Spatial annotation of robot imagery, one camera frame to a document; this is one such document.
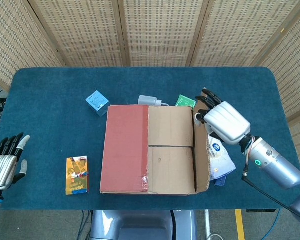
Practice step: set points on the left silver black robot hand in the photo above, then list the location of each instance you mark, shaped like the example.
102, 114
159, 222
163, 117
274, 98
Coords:
2, 170

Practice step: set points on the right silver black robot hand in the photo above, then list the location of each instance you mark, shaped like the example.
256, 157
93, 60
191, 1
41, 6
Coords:
227, 122

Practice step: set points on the green packet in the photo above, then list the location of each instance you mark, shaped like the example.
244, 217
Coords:
185, 101

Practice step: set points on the translucent plastic bottle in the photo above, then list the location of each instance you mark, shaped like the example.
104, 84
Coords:
147, 100

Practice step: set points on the white pole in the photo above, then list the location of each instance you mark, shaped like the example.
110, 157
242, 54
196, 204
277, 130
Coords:
207, 222

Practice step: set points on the black bar under table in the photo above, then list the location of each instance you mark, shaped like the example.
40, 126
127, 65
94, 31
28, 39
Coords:
261, 210

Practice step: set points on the teal table mat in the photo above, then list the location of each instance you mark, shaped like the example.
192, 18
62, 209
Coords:
52, 82

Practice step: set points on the white blue tissue pack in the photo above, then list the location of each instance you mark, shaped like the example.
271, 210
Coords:
221, 160

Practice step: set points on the cardboard box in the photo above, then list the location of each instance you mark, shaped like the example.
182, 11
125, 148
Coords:
125, 150

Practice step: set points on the orange yellow printed box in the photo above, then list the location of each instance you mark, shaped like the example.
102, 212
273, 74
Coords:
77, 175

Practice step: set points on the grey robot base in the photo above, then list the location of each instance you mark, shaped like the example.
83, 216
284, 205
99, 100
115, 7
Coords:
140, 225

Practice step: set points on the small light blue box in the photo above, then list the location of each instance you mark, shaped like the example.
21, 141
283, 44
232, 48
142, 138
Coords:
97, 102

